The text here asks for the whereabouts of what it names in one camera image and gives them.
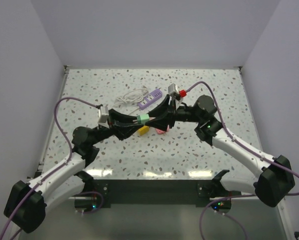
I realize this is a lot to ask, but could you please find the green plug adapter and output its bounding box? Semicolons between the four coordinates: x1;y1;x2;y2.
132;114;154;125

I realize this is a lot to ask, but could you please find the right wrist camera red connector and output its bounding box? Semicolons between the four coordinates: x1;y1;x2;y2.
167;83;187;103

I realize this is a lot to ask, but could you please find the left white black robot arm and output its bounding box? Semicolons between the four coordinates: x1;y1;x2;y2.
3;107;150;233

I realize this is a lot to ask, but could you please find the pink plug adapter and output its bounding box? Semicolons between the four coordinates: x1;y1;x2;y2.
155;126;170;135

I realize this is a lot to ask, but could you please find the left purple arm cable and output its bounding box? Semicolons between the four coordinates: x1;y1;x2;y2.
0;97;103;240

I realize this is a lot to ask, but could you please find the yellow cube socket adapter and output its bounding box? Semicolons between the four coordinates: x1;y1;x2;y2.
137;125;150;136

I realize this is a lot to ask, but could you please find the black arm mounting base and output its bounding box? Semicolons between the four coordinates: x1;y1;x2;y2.
74;177;232;212

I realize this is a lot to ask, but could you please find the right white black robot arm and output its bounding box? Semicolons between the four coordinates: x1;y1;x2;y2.
146;95;295;207

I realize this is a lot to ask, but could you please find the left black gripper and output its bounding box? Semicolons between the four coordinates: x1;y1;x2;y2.
89;108;143;146

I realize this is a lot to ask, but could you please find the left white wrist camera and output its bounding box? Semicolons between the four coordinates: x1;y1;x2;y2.
97;106;109;126

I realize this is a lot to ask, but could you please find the white power strip cord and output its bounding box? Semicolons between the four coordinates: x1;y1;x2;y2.
112;85;150;116

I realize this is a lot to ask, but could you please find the purple power strip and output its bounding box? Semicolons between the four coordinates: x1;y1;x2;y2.
137;88;163;110

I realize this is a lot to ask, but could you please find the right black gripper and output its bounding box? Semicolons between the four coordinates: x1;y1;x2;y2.
145;95;203;132

